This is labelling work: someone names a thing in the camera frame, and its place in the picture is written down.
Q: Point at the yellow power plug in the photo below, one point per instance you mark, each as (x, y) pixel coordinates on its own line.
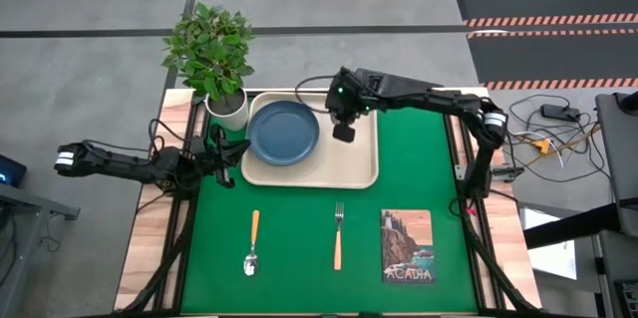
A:
(541, 146)

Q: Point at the white ribbed plant pot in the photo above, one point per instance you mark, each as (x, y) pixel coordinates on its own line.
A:
(234, 118)

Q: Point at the grey desk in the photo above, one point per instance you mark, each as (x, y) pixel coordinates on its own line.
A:
(620, 158)

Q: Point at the beige plastic tray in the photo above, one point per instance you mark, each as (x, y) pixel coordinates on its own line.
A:
(349, 168)

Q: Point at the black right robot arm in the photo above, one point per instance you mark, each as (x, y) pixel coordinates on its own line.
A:
(438, 101)

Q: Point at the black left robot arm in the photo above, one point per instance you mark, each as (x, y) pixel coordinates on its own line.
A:
(119, 166)

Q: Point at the black diagonal beam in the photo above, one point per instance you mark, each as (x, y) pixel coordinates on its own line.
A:
(568, 228)

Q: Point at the blue round plate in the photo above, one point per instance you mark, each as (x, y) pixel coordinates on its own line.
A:
(281, 133)

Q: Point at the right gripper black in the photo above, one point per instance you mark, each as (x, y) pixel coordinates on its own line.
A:
(346, 96)

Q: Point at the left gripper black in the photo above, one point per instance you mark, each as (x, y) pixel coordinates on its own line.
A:
(204, 158)

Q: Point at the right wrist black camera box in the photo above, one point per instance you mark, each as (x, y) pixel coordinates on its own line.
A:
(344, 133)

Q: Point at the dark blue device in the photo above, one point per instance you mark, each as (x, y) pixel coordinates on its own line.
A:
(10, 171)

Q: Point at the green leafy potted plant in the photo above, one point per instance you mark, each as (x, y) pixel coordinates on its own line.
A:
(209, 49)

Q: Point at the grey side table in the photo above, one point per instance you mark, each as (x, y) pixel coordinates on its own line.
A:
(25, 208)

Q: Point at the Acadia picture book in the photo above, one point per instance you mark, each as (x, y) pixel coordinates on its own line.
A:
(409, 248)

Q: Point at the green table mat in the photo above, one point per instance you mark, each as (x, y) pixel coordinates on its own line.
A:
(299, 293)

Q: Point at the black power adapter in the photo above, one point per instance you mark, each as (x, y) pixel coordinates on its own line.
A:
(560, 111)

